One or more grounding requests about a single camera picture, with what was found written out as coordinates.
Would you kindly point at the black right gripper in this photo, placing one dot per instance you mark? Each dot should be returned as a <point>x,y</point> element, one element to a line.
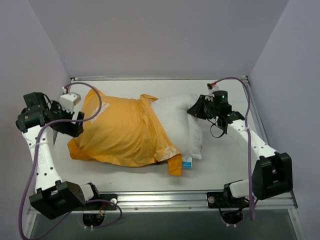
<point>200,107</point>

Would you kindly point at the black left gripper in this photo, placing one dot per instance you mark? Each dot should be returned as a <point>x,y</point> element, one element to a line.
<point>72,124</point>

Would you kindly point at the white pillow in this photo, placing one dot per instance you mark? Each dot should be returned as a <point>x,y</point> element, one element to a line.
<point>181,128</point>

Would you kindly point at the yellow Mickey Mouse pillowcase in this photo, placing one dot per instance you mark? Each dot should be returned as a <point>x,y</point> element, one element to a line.
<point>124,132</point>

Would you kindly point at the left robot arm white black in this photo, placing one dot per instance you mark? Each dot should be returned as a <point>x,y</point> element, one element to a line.
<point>37,122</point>

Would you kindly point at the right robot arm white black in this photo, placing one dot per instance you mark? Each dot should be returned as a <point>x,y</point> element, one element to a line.
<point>236,126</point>

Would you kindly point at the blue white pillow label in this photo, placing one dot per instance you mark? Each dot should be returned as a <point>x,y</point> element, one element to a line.
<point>187,162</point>

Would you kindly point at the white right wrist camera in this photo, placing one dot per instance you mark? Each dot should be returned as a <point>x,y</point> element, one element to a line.
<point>212,87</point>

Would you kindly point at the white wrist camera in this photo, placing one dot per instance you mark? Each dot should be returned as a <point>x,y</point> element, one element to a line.
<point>68,101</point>
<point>212,87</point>

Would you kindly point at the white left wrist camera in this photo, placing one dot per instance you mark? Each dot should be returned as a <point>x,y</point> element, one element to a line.
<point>68,101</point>

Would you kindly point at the aluminium back frame rail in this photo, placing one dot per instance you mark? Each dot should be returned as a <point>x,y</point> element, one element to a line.
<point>139,78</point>

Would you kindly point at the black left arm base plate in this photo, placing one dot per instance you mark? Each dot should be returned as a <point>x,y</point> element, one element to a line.
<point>105,202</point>

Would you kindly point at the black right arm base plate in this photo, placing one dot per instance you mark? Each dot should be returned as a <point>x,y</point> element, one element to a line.
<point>220,199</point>

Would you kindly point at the aluminium front frame rail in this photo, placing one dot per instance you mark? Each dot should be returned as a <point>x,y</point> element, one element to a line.
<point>183,201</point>

